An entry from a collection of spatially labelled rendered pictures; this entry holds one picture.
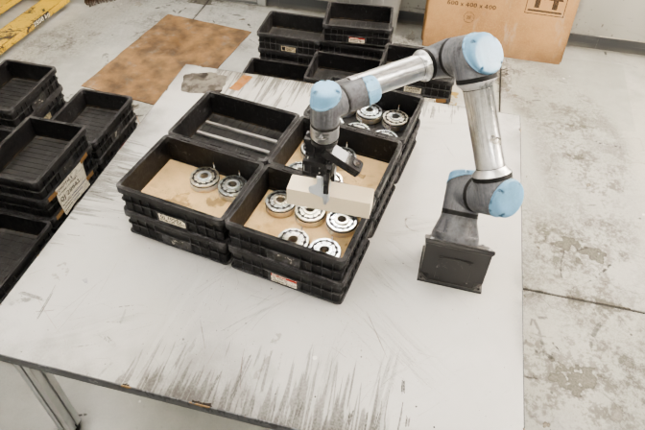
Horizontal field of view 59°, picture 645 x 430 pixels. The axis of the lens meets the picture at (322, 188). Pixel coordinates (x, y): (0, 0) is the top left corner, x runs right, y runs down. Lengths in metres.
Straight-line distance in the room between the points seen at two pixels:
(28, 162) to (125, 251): 0.96
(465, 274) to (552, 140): 2.07
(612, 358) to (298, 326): 1.54
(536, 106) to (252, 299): 2.73
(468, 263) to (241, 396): 0.78
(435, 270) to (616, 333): 1.26
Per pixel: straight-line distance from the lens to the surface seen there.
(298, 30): 3.86
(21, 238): 2.89
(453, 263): 1.86
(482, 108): 1.69
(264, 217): 1.92
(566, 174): 3.63
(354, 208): 1.61
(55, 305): 2.02
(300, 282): 1.83
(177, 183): 2.08
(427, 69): 1.73
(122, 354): 1.85
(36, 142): 3.01
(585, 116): 4.15
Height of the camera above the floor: 2.23
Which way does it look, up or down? 44 degrees down
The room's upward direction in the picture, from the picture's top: 2 degrees clockwise
